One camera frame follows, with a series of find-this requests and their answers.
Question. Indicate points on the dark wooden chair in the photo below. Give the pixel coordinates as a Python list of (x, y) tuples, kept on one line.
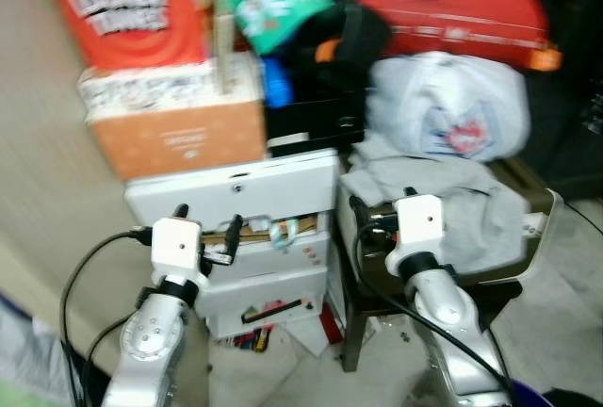
[(532, 237)]

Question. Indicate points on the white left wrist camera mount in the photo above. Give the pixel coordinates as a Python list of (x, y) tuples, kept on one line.
[(176, 247)]

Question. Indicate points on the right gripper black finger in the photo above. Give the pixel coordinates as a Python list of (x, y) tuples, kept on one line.
[(360, 217), (410, 193)]

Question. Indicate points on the red zippered case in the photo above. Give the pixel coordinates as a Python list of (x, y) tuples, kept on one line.
[(452, 16)]

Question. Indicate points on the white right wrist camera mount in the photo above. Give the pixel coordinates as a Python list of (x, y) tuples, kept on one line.
[(419, 228)]

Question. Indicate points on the black storage box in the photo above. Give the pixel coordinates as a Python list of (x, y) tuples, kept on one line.
[(316, 124)]

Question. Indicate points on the red Looney Tunes box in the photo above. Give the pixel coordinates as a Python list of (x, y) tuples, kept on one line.
[(122, 11)]

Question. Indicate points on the white printed plastic bag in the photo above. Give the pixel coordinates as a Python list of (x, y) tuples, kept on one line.
[(443, 105)]

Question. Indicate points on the blue bottle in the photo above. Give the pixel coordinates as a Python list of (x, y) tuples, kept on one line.
[(276, 82)]

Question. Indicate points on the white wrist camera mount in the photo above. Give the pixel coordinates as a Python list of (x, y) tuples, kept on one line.
[(176, 247), (419, 228)]

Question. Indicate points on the green printed bag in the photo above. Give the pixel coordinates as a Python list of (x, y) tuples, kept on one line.
[(273, 2)]

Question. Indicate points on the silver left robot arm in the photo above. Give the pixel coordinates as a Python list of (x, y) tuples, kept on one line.
[(151, 341)]

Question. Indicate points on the purple plastic bin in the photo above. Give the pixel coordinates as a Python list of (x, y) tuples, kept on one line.
[(537, 396)]

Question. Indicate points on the black bag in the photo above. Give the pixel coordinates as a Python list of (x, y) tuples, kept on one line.
[(349, 49)]

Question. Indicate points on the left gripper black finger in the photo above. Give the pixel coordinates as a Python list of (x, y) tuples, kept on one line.
[(182, 213), (234, 240)]

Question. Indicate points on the white drawer cabinet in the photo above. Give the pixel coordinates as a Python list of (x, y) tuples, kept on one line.
[(236, 186)]

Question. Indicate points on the orange and white gift box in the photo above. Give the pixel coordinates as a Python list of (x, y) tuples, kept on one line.
[(174, 138)]

